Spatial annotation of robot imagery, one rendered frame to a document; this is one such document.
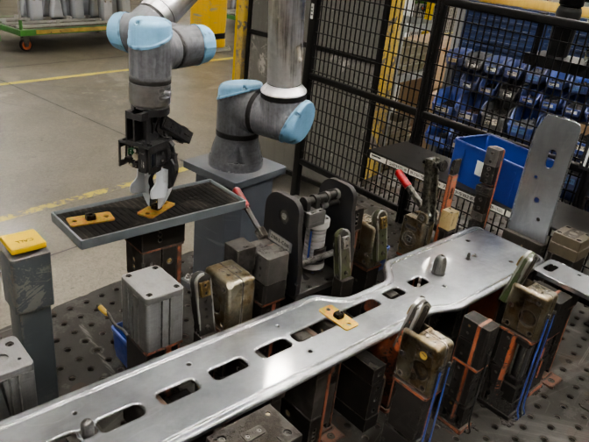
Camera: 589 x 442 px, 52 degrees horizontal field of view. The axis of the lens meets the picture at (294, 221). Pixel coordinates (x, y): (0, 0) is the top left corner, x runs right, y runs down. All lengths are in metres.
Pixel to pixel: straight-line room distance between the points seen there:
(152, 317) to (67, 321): 0.67
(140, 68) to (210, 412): 0.59
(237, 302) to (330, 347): 0.20
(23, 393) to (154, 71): 0.57
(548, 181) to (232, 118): 0.85
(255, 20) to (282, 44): 2.83
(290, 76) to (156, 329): 0.70
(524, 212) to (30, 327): 1.27
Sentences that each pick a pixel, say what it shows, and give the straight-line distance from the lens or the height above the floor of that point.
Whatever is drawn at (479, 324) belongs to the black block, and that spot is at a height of 0.99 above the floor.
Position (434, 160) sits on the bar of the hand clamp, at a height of 1.21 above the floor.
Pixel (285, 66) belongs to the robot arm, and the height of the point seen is 1.41.
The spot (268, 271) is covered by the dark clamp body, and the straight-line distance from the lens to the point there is 1.27.
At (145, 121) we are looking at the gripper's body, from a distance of 1.13.
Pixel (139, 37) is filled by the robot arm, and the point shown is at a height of 1.51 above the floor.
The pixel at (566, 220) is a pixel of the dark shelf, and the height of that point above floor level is 1.03.
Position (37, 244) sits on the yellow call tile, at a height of 1.16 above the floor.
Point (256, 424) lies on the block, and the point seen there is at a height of 1.03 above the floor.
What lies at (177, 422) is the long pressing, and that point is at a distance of 1.00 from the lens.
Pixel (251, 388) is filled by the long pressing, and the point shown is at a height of 1.00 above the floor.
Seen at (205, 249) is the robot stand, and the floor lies 0.85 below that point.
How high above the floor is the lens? 1.70
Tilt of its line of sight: 26 degrees down
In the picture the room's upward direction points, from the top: 6 degrees clockwise
